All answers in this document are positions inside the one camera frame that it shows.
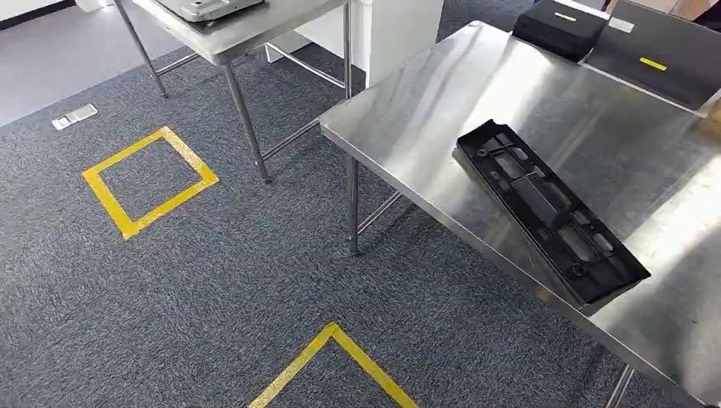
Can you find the white cabinet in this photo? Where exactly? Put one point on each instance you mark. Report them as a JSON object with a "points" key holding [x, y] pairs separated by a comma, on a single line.
{"points": [[400, 34]]}

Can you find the grey weighing scale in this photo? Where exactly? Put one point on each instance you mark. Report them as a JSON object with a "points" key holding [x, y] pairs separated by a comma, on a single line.
{"points": [[208, 8]]}

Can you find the silver floor outlet plate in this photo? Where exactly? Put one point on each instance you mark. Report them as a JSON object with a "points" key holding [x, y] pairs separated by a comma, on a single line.
{"points": [[74, 116]]}

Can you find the yellow tape strip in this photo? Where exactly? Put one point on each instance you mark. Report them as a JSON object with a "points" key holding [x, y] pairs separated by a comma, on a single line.
{"points": [[653, 63], [565, 17]]}

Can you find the brown cardboard box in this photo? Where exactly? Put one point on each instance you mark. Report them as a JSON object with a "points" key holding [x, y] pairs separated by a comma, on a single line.
{"points": [[687, 7]]}

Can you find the black box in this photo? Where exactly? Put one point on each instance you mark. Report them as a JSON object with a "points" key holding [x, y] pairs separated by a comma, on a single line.
{"points": [[557, 34]]}

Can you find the large steel bench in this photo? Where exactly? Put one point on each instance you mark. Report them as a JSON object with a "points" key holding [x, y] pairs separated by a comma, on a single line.
{"points": [[479, 96]]}

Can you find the black plastic parts tray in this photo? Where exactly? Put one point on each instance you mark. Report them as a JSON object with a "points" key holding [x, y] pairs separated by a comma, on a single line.
{"points": [[541, 208]]}

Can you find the small steel table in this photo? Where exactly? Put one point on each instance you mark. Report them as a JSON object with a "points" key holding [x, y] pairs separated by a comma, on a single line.
{"points": [[253, 34]]}

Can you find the yellow tape floor square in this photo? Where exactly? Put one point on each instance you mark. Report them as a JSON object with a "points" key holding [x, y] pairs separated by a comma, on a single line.
{"points": [[366, 363], [111, 205]]}

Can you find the tan box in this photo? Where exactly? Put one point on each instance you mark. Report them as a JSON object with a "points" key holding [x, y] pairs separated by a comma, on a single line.
{"points": [[712, 121]]}

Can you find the white label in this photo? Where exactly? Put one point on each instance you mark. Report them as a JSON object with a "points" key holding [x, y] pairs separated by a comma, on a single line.
{"points": [[621, 25]]}

